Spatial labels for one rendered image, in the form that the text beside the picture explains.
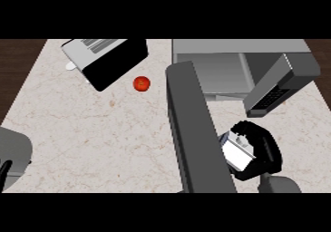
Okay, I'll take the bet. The grey microwave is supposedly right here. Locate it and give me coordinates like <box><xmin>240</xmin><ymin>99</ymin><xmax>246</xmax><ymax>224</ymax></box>
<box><xmin>172</xmin><ymin>38</ymin><xmax>322</xmax><ymax>119</ymax></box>

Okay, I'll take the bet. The dark grey microwave door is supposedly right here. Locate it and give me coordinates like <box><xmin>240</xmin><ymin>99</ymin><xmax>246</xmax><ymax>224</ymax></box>
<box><xmin>166</xmin><ymin>60</ymin><xmax>238</xmax><ymax>194</ymax></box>

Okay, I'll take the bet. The white milk carton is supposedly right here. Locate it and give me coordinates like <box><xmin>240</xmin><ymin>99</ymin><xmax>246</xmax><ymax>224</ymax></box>
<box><xmin>218</xmin><ymin>130</ymin><xmax>258</xmax><ymax>172</ymax></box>

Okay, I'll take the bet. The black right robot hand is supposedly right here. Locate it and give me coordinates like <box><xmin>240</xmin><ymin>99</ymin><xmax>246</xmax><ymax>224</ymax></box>
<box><xmin>228</xmin><ymin>120</ymin><xmax>283</xmax><ymax>182</ymax></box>

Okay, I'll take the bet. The red tomato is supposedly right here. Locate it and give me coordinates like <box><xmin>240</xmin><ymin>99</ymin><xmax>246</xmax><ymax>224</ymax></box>
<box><xmin>132</xmin><ymin>75</ymin><xmax>151</xmax><ymax>92</ymax></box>

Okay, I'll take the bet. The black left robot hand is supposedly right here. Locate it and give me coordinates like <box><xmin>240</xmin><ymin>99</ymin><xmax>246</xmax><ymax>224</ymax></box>
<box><xmin>0</xmin><ymin>157</ymin><xmax>14</xmax><ymax>194</ymax></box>

